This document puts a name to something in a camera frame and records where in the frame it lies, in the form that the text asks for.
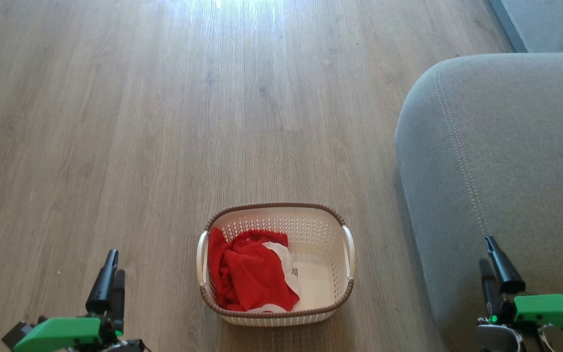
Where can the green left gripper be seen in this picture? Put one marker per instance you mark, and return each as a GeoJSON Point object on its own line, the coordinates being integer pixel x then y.
{"type": "Point", "coordinates": [59, 332]}

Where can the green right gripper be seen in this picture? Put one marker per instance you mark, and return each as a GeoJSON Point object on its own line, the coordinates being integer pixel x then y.
{"type": "Point", "coordinates": [555, 310]}

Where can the red garment with white cuffs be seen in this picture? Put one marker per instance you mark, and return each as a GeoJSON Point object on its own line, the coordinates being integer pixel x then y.
{"type": "Point", "coordinates": [242, 278]}

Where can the red garment with white hem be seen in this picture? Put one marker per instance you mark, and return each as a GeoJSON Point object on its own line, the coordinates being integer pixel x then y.
{"type": "Point", "coordinates": [268, 236]}

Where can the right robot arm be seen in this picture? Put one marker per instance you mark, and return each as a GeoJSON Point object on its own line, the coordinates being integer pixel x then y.
{"type": "Point", "coordinates": [499, 340]}

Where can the grey sofa seat section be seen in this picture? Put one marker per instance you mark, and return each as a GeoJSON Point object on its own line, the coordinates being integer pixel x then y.
{"type": "Point", "coordinates": [550, 24]}

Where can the cream woven plastic laundry basket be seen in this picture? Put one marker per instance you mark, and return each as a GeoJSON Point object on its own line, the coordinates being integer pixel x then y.
{"type": "Point", "coordinates": [320, 274]}

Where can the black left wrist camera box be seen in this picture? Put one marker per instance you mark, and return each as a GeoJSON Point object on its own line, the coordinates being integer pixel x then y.
{"type": "Point", "coordinates": [20, 333]}

